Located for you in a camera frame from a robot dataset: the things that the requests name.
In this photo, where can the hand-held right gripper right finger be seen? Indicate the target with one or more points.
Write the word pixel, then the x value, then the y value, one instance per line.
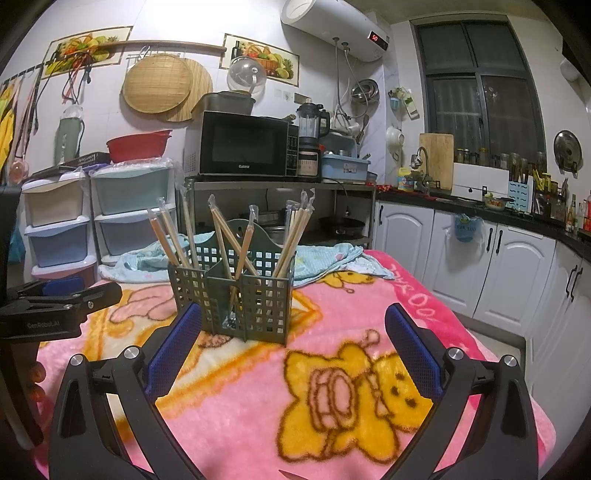
pixel 413 355

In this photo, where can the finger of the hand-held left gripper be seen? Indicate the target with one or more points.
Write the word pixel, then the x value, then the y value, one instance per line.
pixel 62 285
pixel 97 295

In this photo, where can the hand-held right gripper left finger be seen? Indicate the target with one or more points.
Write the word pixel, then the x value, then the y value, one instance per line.
pixel 175 355

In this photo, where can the green plastic utensil basket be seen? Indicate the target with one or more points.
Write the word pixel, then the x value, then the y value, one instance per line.
pixel 219 281

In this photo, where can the group of chopsticks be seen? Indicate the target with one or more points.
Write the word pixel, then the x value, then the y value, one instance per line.
pixel 293 235

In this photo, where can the person's left hand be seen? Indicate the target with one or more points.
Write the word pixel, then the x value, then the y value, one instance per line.
pixel 37 371

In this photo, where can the left plastic drawer tower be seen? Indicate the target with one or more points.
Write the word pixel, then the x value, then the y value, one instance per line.
pixel 55 203

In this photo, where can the printed pink blanket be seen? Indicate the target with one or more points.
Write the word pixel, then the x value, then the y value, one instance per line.
pixel 351 300

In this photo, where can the plastic drawer units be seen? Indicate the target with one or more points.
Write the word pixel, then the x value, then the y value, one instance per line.
pixel 129 189

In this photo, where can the white kitchen cabinets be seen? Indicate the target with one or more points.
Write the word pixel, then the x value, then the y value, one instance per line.
pixel 401 235

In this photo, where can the black baking tray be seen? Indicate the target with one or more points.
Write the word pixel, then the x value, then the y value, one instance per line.
pixel 78 162

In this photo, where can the light blue towel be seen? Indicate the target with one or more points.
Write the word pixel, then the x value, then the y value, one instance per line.
pixel 323 258

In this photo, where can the blue hanging bag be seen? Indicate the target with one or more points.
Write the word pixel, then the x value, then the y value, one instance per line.
pixel 466 230

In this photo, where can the green water bottle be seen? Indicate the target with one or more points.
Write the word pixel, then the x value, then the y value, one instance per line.
pixel 69 138

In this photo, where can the black wok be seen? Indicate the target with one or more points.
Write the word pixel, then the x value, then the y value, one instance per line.
pixel 341 224

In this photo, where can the red plastic basin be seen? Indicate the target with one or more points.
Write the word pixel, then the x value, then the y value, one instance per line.
pixel 138 146

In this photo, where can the yellow hanging apron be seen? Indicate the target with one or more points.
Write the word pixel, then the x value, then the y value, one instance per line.
pixel 7 129

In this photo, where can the bowl of vegetables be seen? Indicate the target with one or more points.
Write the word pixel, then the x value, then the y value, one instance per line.
pixel 495 203

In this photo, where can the yellow can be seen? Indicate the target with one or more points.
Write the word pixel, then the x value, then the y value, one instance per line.
pixel 405 180

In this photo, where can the metal shelf rack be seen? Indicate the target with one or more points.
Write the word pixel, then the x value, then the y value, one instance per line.
pixel 351 187

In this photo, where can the black kitchen countertop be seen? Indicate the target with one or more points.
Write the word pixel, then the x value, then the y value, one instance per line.
pixel 545 224

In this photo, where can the blue knife holder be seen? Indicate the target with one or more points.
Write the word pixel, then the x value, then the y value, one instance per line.
pixel 521 196

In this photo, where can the wooden cutting board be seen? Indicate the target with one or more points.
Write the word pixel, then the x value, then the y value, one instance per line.
pixel 438 157

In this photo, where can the blue dish basket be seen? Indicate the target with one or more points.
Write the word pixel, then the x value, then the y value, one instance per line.
pixel 344 167

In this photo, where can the metal faucet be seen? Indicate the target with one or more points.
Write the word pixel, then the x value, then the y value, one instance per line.
pixel 422 154

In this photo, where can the black microwave oven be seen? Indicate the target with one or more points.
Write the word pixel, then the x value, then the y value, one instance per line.
pixel 240 143

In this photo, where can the row of spice jars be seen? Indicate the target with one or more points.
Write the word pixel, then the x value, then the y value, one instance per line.
pixel 482 157

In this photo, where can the row of condiment bottles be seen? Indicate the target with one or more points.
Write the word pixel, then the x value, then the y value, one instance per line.
pixel 577 217

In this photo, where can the round bamboo tray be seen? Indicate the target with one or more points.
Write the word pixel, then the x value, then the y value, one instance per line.
pixel 157 83

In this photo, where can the round wooden board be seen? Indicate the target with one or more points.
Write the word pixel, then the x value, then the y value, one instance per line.
pixel 201 92

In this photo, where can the grey lidded container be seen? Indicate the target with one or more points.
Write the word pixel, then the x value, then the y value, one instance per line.
pixel 226 104

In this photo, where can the black blender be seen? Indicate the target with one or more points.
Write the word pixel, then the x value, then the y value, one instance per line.
pixel 309 122

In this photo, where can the steel pot lid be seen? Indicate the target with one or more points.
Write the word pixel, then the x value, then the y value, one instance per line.
pixel 567 150

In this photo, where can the long wooden rod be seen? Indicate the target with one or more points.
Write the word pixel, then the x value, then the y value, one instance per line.
pixel 175 45

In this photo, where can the dark window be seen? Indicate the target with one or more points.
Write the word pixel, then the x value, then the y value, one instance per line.
pixel 461 92

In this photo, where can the clear glass lid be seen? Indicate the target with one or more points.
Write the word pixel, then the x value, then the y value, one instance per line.
pixel 247 74

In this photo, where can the steel colander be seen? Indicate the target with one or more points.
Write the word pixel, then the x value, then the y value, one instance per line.
pixel 364 91

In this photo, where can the white water heater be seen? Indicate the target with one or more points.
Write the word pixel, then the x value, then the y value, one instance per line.
pixel 332 23

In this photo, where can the long fruit wall poster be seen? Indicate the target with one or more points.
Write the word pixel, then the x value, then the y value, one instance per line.
pixel 83 48

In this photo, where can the wall caddy with brushes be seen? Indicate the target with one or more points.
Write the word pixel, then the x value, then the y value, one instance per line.
pixel 402 102

